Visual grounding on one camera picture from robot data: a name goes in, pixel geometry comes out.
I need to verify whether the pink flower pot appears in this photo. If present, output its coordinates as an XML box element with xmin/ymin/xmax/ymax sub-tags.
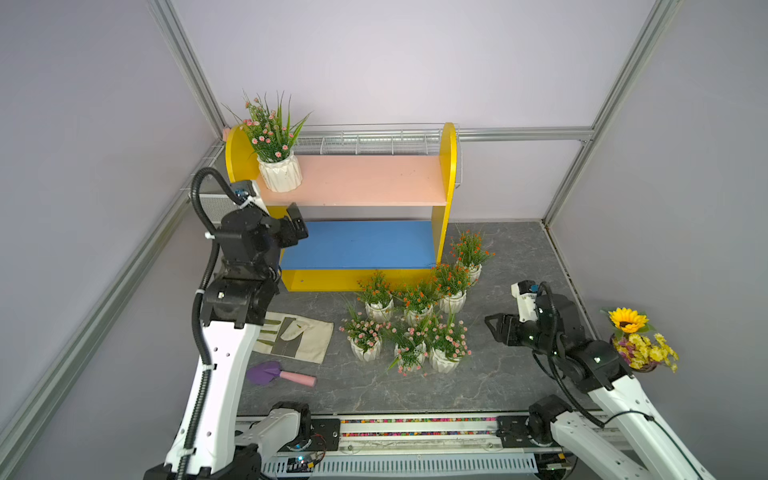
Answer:
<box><xmin>225</xmin><ymin>91</ymin><xmax>310</xmax><ymax>193</ymax></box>
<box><xmin>385</xmin><ymin>321</ymin><xmax>428</xmax><ymax>376</ymax></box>
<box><xmin>423</xmin><ymin>314</ymin><xmax>472</xmax><ymax>374</ymax></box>
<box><xmin>339</xmin><ymin>301</ymin><xmax>386</xmax><ymax>362</ymax></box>

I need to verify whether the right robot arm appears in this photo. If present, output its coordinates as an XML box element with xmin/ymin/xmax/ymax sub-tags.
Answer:
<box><xmin>485</xmin><ymin>280</ymin><xmax>712</xmax><ymax>479</ymax></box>

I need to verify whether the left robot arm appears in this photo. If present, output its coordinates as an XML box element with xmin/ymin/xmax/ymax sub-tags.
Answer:
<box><xmin>144</xmin><ymin>167</ymin><xmax>312</xmax><ymax>479</ymax></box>

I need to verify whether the yellow rack with shelves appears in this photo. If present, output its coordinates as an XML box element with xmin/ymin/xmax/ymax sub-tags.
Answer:
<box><xmin>225</xmin><ymin>123</ymin><xmax>459</xmax><ymax>292</ymax></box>

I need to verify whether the orange flower pot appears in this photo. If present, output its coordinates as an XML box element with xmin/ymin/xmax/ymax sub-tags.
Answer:
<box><xmin>451</xmin><ymin>230</ymin><xmax>495</xmax><ymax>286</ymax></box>
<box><xmin>395</xmin><ymin>280</ymin><xmax>438</xmax><ymax>327</ymax></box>
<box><xmin>358</xmin><ymin>270</ymin><xmax>394</xmax><ymax>323</ymax></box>
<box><xmin>433</xmin><ymin>264</ymin><xmax>472</xmax><ymax>314</ymax></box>

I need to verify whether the white mesh basket left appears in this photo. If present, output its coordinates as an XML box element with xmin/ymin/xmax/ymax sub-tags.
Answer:
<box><xmin>179</xmin><ymin>143</ymin><xmax>253</xmax><ymax>225</ymax></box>

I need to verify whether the orange flower pot far right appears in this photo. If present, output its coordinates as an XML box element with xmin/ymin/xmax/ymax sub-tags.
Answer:
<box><xmin>451</xmin><ymin>230</ymin><xmax>495</xmax><ymax>286</ymax></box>

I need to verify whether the orange flower pot middle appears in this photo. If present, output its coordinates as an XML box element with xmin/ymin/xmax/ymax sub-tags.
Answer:
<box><xmin>395</xmin><ymin>280</ymin><xmax>438</xmax><ymax>327</ymax></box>

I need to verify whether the orange flower pot left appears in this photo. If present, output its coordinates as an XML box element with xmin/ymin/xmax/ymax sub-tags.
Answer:
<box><xmin>358</xmin><ymin>270</ymin><xmax>394</xmax><ymax>323</ymax></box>

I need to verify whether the beige gardening glove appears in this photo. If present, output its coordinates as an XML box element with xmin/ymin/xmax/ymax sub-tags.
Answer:
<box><xmin>253</xmin><ymin>312</ymin><xmax>334</xmax><ymax>364</ymax></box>

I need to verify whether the sunflower bouquet in basket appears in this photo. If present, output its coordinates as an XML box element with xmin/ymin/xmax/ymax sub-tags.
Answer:
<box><xmin>602</xmin><ymin>307</ymin><xmax>680</xmax><ymax>373</ymax></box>

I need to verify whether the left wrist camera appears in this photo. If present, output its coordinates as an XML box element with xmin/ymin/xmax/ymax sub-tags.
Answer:
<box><xmin>231</xmin><ymin>180</ymin><xmax>267</xmax><ymax>212</ymax></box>

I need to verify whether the white wire basket rear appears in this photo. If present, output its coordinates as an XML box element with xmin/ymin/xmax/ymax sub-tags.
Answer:
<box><xmin>296</xmin><ymin>123</ymin><xmax>445</xmax><ymax>156</ymax></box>

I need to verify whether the purple trowel pink handle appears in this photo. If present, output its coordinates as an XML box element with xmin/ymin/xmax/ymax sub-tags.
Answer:
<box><xmin>246</xmin><ymin>361</ymin><xmax>317</xmax><ymax>387</ymax></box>

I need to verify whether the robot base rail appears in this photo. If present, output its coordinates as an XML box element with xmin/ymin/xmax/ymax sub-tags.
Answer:
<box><xmin>161</xmin><ymin>410</ymin><xmax>637</xmax><ymax>480</ymax></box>

